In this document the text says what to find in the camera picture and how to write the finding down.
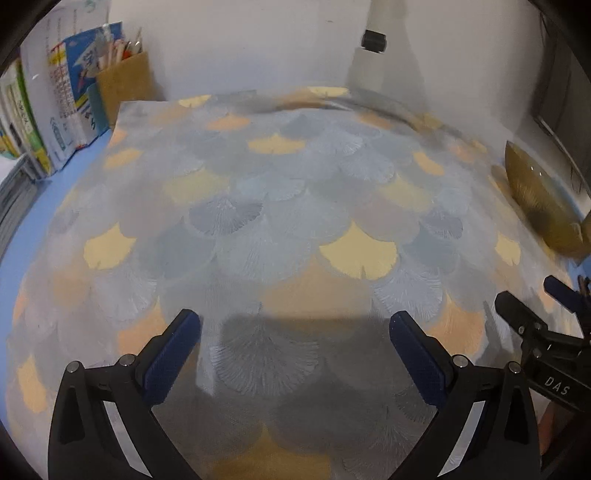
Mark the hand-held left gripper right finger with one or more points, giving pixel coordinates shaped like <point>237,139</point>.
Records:
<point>418,362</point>

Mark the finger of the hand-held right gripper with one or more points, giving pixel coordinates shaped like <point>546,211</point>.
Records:
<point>517,311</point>
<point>564,291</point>

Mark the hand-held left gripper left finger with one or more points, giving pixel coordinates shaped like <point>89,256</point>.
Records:
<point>171,360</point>

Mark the amber ribbed glass bowl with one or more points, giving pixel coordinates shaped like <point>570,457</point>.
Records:
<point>540,203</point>

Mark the small brown object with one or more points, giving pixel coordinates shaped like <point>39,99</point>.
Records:
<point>584,284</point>

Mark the fan-patterned table mat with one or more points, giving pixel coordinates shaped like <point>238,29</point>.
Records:
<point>286,221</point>

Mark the dark monitor screen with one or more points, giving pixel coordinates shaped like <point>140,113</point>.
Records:
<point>561,83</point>

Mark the stack of grey magazines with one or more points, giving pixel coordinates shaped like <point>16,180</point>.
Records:
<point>14,198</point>

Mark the brown cork pen holder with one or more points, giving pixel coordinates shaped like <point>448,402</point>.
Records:
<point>127,90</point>

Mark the row of books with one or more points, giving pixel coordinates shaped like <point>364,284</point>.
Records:
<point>60,101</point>

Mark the bunch of pens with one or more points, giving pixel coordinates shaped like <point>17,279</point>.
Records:
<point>117,50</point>

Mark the white pipe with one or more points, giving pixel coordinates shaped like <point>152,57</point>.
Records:
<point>388,14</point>

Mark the black wall socket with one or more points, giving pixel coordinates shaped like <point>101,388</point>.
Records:
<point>374,40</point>

